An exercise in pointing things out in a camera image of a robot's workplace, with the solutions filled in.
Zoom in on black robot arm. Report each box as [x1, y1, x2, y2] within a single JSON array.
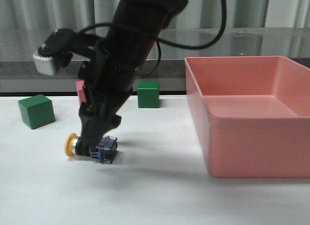
[[75, 0, 188, 156]]

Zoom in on pink wooden cube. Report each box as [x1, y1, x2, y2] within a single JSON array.
[[76, 80, 86, 105]]

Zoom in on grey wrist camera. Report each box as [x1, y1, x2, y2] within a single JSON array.
[[32, 29, 75, 76]]

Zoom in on grey curtain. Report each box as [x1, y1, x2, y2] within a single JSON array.
[[0, 0, 310, 62]]

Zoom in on dark glossy counter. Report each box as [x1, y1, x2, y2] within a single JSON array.
[[0, 28, 310, 94]]

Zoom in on green wooden cube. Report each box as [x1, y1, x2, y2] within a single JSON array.
[[18, 95, 56, 129], [137, 81, 159, 108]]

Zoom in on right green wooden cube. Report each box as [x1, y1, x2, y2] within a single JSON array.
[[137, 81, 159, 108]]

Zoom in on left green wooden cube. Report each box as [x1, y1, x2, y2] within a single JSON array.
[[18, 95, 56, 129]]

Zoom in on yellow push button switch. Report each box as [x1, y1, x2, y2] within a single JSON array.
[[64, 133, 118, 164]]

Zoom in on pink plastic bin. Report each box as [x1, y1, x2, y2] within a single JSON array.
[[185, 56, 310, 178]]

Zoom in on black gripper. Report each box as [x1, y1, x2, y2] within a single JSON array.
[[76, 39, 145, 155]]

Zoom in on black cable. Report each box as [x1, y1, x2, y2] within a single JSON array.
[[77, 0, 227, 78]]

